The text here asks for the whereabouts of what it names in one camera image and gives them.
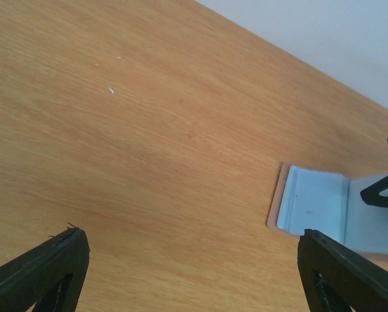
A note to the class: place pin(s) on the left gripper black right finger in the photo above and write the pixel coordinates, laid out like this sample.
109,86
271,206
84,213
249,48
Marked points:
335,278

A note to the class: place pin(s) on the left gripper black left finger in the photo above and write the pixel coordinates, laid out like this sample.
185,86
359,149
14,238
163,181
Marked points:
49,277

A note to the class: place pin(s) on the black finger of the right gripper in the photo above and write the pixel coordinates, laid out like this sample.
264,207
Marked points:
376,194

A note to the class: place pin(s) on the pink leather card holder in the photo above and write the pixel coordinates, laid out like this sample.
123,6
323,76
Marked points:
330,203

